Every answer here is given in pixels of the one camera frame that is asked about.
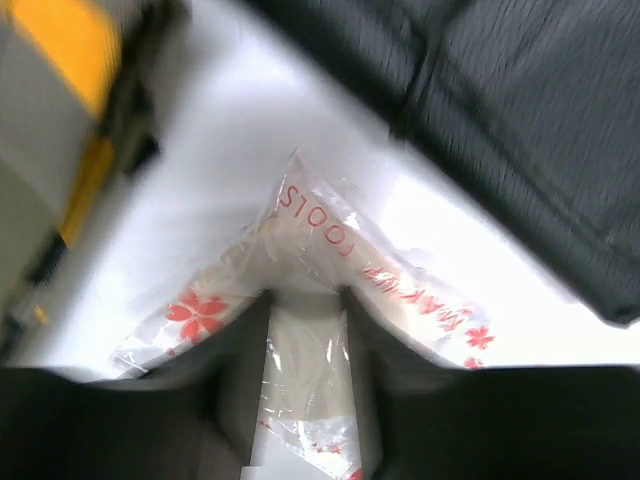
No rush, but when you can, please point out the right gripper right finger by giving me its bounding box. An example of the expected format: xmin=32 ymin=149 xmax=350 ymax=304
xmin=339 ymin=287 xmax=639 ymax=479

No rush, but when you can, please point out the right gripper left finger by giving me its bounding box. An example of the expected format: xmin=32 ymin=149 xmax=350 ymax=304
xmin=1 ymin=291 xmax=275 ymax=479

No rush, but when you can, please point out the clear packet with red print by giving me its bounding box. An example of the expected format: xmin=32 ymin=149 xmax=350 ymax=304
xmin=113 ymin=155 xmax=497 ymax=479

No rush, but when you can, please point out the black pouch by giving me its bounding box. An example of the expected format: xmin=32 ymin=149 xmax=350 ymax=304
xmin=254 ymin=1 xmax=639 ymax=326

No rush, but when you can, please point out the camouflage folded cloth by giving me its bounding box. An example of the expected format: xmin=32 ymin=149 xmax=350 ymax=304
xmin=1 ymin=1 xmax=181 ymax=359

